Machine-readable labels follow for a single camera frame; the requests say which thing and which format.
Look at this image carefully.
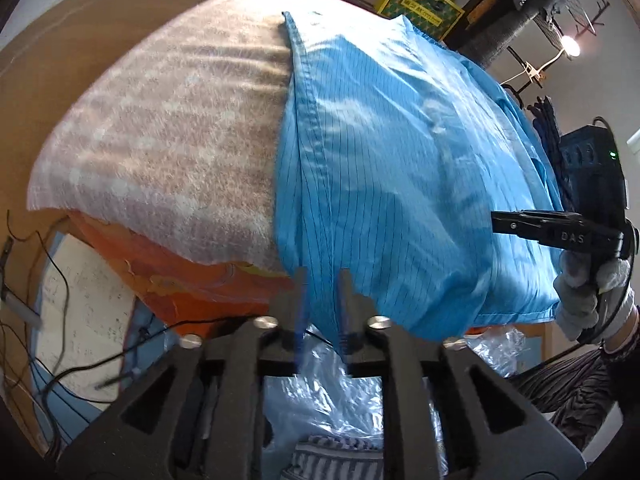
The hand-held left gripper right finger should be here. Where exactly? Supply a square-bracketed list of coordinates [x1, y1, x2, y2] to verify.
[339, 269, 586, 480]

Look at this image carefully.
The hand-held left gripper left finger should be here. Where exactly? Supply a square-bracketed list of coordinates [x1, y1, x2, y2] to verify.
[57, 266, 311, 480]

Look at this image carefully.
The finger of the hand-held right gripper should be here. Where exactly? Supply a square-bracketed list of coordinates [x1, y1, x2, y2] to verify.
[491, 208, 583, 246]

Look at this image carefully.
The blue pinstriped coat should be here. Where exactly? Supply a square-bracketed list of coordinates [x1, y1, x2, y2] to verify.
[274, 10, 568, 361]

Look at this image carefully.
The person's right forearm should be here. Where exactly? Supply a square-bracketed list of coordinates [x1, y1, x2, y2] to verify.
[600, 305, 640, 363]

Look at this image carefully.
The stack of dark blue clothes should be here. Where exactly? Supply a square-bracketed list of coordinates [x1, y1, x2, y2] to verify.
[527, 95, 576, 211]

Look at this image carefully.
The person's right hand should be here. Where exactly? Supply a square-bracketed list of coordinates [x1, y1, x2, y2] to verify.
[554, 250, 640, 343]

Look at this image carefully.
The clear plastic bag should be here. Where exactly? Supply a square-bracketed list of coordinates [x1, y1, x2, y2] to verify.
[262, 325, 528, 480]

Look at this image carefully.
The orange printed sheet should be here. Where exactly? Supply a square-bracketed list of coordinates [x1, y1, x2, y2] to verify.
[67, 212, 301, 326]

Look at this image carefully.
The white clip lamp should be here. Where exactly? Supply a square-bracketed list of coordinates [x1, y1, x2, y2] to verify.
[500, 35, 583, 86]

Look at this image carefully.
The grey white striped cloth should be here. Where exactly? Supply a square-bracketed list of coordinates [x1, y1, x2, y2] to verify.
[282, 435, 386, 480]

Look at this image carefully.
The grey carpeted column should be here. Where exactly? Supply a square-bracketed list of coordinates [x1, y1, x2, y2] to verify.
[460, 0, 583, 68]

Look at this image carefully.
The person's dark striped clothing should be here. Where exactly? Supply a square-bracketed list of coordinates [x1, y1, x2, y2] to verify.
[515, 350, 623, 461]

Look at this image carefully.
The white paper board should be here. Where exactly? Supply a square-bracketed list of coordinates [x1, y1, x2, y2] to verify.
[35, 232, 138, 401]

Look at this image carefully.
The pink plaid blanket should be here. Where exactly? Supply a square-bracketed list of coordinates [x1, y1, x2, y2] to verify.
[27, 0, 401, 278]

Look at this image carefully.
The yellow green box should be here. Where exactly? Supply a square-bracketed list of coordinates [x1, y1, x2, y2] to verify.
[375, 0, 466, 41]

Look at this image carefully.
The black cable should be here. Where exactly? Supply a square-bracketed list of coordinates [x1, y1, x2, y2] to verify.
[95, 316, 261, 391]

